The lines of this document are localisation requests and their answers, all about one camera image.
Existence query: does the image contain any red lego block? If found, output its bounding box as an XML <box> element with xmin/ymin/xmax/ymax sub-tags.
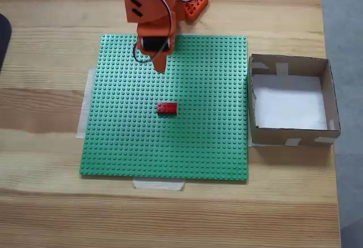
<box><xmin>157</xmin><ymin>102</ymin><xmax>179</xmax><ymax>116</ymax></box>

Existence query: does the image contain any green lego baseplate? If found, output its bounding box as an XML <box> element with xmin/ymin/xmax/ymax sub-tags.
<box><xmin>79</xmin><ymin>33</ymin><xmax>250</xmax><ymax>184</ymax></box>

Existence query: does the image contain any open cardboard box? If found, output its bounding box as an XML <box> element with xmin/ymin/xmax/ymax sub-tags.
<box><xmin>248</xmin><ymin>53</ymin><xmax>342</xmax><ymax>148</ymax></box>

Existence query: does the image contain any masking tape strip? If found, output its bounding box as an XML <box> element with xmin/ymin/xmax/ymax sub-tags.
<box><xmin>132</xmin><ymin>178</ymin><xmax>187</xmax><ymax>191</ymax></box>
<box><xmin>75</xmin><ymin>66</ymin><xmax>97</xmax><ymax>140</ymax></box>

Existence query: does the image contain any white paper sheet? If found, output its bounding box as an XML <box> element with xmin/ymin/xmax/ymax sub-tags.
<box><xmin>251</xmin><ymin>73</ymin><xmax>328</xmax><ymax>131</ymax></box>

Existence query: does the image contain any dark rounded object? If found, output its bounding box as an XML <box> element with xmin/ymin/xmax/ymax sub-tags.
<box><xmin>0</xmin><ymin>12</ymin><xmax>14</xmax><ymax>73</ymax></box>

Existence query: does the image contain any thin gripper motor cable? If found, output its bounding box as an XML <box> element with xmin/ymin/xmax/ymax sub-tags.
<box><xmin>133</xmin><ymin>0</ymin><xmax>175</xmax><ymax>64</ymax></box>

